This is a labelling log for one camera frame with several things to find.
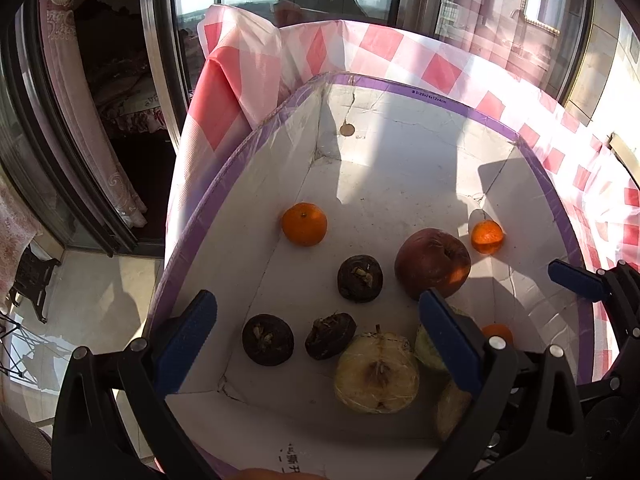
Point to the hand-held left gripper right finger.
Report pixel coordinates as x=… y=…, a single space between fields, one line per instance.
x=450 y=345

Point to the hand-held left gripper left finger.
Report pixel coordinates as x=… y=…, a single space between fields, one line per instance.
x=187 y=340

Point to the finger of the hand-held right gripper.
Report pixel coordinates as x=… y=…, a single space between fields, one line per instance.
x=575 y=277

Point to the green fruit piece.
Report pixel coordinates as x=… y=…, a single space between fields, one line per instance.
x=427 y=350

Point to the orange tangerine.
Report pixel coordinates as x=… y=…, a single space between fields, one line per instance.
x=304 y=224
x=487 y=236
x=497 y=332

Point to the cut apple half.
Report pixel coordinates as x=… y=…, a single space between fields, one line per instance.
x=376 y=375

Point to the red apple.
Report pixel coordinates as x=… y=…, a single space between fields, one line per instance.
x=430 y=262

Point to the dark brown round fruit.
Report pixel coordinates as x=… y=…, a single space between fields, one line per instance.
x=330 y=335
x=360 y=278
x=267 y=339

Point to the purple and white cardboard box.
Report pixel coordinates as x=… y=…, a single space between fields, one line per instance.
x=400 y=160

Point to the pale cut fruit half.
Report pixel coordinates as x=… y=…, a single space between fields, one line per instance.
x=450 y=410

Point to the black folding stand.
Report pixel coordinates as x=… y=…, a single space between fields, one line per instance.
x=35 y=280

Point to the metal drying rack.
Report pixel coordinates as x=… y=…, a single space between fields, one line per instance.
x=22 y=355

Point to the floral bedding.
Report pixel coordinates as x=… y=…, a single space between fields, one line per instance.
x=130 y=100

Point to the pink patterned curtain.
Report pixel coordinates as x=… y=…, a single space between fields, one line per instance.
x=80 y=110

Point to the red white checkered tablecloth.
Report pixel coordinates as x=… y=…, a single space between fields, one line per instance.
x=380 y=42

